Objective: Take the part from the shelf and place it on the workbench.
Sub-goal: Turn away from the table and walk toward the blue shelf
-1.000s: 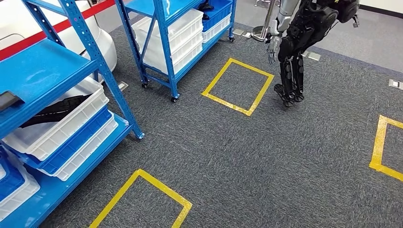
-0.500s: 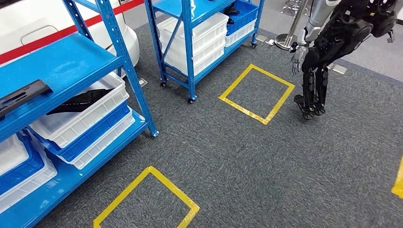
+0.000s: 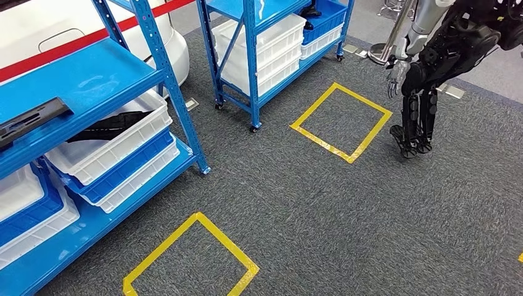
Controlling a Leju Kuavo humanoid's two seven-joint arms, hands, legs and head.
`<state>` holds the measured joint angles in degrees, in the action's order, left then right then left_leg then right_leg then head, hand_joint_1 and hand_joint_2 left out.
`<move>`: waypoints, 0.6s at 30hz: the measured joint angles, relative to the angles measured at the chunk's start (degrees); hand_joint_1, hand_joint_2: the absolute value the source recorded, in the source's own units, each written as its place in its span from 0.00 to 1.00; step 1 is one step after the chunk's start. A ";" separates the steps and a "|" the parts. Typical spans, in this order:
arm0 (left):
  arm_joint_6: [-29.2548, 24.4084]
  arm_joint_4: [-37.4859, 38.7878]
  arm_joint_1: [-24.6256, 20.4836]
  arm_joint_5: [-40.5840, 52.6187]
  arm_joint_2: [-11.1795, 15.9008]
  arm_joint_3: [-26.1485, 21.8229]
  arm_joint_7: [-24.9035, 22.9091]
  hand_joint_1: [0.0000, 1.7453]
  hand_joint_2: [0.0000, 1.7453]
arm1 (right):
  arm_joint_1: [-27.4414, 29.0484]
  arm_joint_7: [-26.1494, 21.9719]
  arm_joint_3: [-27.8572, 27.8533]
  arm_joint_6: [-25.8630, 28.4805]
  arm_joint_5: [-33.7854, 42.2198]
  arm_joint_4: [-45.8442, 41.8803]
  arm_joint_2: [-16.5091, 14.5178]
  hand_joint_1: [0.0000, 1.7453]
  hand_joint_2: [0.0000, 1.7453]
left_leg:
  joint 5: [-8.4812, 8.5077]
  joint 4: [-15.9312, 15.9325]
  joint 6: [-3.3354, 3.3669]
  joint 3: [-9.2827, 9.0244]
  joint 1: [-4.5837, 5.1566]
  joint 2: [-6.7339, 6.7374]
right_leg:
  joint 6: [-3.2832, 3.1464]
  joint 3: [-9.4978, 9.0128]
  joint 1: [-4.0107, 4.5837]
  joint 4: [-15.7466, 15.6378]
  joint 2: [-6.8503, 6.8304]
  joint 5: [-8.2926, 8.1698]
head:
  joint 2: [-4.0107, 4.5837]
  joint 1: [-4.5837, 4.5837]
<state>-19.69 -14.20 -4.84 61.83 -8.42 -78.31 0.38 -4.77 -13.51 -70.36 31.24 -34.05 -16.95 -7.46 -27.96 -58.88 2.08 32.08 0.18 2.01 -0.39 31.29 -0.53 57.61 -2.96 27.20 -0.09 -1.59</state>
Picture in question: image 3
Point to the metal floor socket plate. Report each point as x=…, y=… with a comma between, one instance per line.
x=350, y=48
x=455, y=92
x=192, y=104

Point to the chrome stanchion post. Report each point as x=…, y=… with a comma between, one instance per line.
x=380, y=53

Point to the yellow floor tape square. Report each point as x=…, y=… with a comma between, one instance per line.
x=335, y=86
x=198, y=218

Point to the black plastic plate part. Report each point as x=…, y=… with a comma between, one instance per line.
x=37, y=118
x=110, y=124

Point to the blue metal shelf rack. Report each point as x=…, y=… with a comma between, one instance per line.
x=251, y=61
x=81, y=73

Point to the white car red stripe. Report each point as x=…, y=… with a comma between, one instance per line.
x=41, y=24

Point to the black humanoid robot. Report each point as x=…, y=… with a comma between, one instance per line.
x=449, y=45

